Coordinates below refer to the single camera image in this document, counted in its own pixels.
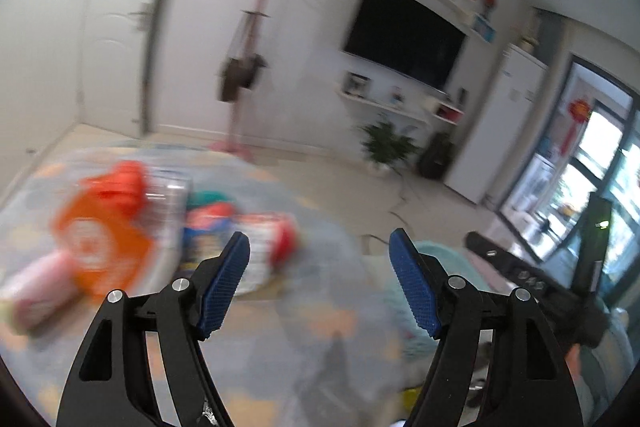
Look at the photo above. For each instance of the person right hand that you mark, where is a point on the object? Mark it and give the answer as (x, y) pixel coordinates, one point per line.
(572, 360)

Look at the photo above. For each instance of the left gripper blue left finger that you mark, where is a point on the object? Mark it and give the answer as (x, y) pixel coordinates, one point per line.
(110, 382)

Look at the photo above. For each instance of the red white rounded shelf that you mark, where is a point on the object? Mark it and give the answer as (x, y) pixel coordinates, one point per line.
(443, 111)

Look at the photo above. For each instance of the white door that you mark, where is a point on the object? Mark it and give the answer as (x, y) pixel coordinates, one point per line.
(112, 59)

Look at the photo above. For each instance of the blue snack packet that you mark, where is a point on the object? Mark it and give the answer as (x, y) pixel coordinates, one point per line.
(207, 228)

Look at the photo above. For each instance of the clear plastic bottle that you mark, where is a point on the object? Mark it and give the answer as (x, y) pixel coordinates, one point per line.
(166, 194)

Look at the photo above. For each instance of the brown tote bag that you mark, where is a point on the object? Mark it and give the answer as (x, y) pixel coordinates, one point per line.
(233, 67)

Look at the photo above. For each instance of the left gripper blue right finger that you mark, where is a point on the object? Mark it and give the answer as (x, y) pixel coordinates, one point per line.
(528, 381)

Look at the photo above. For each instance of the orange white paper cup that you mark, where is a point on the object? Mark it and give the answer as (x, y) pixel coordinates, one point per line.
(107, 251)

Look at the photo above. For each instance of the pink paper cup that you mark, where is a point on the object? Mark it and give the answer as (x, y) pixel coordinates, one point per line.
(33, 295)

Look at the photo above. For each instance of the potted green plant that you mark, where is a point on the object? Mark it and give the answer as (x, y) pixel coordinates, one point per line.
(384, 147)

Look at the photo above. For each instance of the butterfly picture frame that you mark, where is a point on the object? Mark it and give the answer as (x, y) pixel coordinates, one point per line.
(356, 85)

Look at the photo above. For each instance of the red white noodle cup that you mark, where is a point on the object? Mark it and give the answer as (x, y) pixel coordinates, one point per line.
(274, 238)

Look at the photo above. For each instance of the pink coat rack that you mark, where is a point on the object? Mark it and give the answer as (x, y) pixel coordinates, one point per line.
(232, 142)

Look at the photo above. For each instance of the black acoustic guitar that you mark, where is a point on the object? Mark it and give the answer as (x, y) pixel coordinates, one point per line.
(437, 155)

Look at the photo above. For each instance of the black wall television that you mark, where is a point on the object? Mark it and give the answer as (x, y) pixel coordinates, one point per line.
(406, 37)

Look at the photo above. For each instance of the black small bag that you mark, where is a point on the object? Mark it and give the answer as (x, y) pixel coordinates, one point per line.
(251, 61)

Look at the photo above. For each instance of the pastel scale pattern rug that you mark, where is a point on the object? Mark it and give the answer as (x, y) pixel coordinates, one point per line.
(315, 346)

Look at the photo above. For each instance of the orange plastic bag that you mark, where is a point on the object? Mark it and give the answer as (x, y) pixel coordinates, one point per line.
(123, 187)

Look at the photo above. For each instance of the white wall shelf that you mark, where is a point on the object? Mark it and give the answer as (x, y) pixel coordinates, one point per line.
(385, 108)

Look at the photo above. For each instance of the red hanging knot ornament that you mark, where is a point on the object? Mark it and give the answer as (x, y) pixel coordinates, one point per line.
(579, 111)

